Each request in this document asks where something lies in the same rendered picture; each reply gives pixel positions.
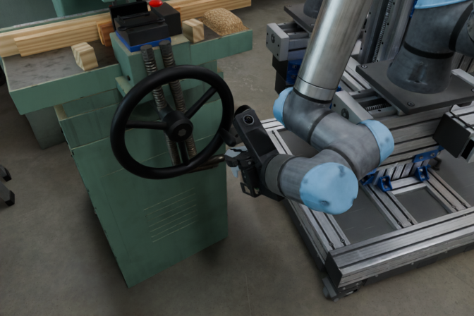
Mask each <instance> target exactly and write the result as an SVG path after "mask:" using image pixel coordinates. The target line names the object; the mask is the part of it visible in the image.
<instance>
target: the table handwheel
mask: <svg viewBox="0 0 474 316"><path fill-rule="evenodd" d="M180 79H196V80H201V81H204V82H206V83H208V84H209V85H211V87H210V88H209V89H208V90H207V91H206V93H204V95H203V96H201V98H199V100H198V101H196V103H194V105H192V107H191V108H189V110H187V112H186V113H183V112H182V111H175V110H174V109H173V108H172V107H171V105H170V104H169V103H168V102H167V101H166V104H167V106H166V107H165V108H163V109H162V110H161V111H159V113H158V112H157V108H156V105H155V104H156V103H155V101H154V100H152V101H149V103H150V104H151V106H152V107H153V109H154V110H155V111H156V112H157V114H158V115H159V117H160V118H161V119H162V122H158V121H132V120H128V119H129V117H130V115H131V113H132V111H133V110H134V108H135V107H136V106H137V104H138V103H139V102H140V101H141V100H142V99H143V98H144V97H145V96H146V95H147V94H149V93H150V92H151V91H153V90H154V89H156V88H157V87H159V86H161V85H163V84H165V83H169V82H171V81H174V80H180ZM216 92H218V94H219V96H220V98H221V103H222V118H221V123H220V125H219V128H218V130H217V132H216V134H215V135H214V137H213V138H212V140H211V141H210V142H209V144H208V145H207V146H206V147H205V148H204V149H203V150H202V151H201V152H199V153H198V154H197V155H195V156H194V157H192V158H191V159H189V158H188V153H187V150H186V144H185V140H187V139H188V138H189V137H190V136H191V134H192V132H193V124H192V122H191V121H190V120H189V119H191V118H192V117H193V116H194V115H195V113H196V112H197V111H198V110H199V109H200V108H201V107H202V106H203V104H204V103H205V102H206V101H207V100H208V99H210V98H211V97H212V96H213V95H214V94H215V93H216ZM233 116H234V102H233V96H232V94H231V91H230V89H229V86H228V85H227V84H226V82H225V81H224V80H223V79H222V78H221V77H220V76H219V75H218V74H216V73H215V72H214V71H211V70H210V69H208V68H204V67H202V66H195V65H177V66H170V67H167V68H163V69H161V70H159V71H156V72H154V73H152V74H150V75H148V76H147V77H145V78H143V79H142V80H141V81H140V82H139V83H137V84H136V85H135V86H133V87H132V88H131V89H130V90H129V92H128V93H127V94H126V95H125V97H124V98H123V99H122V100H121V102H120V104H119V105H118V107H117V109H116V111H115V113H114V116H113V119H112V122H111V128H110V142H111V148H112V151H113V153H114V156H115V158H116V159H117V161H118V162H119V164H120V165H121V166H122V167H123V168H124V169H126V170H127V171H129V172H131V173H132V174H134V175H136V176H139V177H141V178H147V179H153V180H161V179H168V178H175V177H177V176H181V175H184V174H186V173H188V172H190V171H192V170H194V169H196V168H198V167H199V166H201V165H202V164H204V163H205V162H206V161H207V160H208V159H209V158H210V157H212V156H213V155H214V154H215V152H216V151H217V150H218V149H219V148H220V147H221V145H222V144H223V142H224V141H223V139H222V138H221V136H220V134H219V129H221V128H223V129H225V130H227V131H228V132H229V131H230V129H231V125H232V122H233ZM126 128H145V129H155V130H163V131H164V132H165V133H166V135H167V136H168V138H169V139H170V140H171V141H172V142H177V143H178V147H179V150H180V153H181V158H182V162H183V163H181V164H177V165H175V166H170V167H164V168H155V167H150V166H145V165H143V164H140V163H139V162H137V161H135V160H134V158H132V157H131V155H130V154H129V152H128V150H127V148H126V144H125V129H126Z"/></svg>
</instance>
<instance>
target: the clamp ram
mask: <svg viewBox="0 0 474 316"><path fill-rule="evenodd" d="M145 11H148V7H147V2H146V1H145V0H144V1H136V2H133V3H128V4H121V5H117V6H110V7H109V12H110V16H111V21H112V24H113V28H114V32H116V26H115V22H114V18H118V17H117V16H120V17H122V16H129V15H133V14H136V13H143V12H145Z"/></svg>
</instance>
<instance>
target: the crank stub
mask: <svg viewBox="0 0 474 316"><path fill-rule="evenodd" d="M219 134H220V136H221V138H222V139H223V141H224V142H225V143H226V144H227V145H228V146H229V147H234V146H235V145H236V139H235V138H234V137H233V136H232V134H230V133H229V132H228V131H227V130H225V129H223V128H221V129H219Z"/></svg>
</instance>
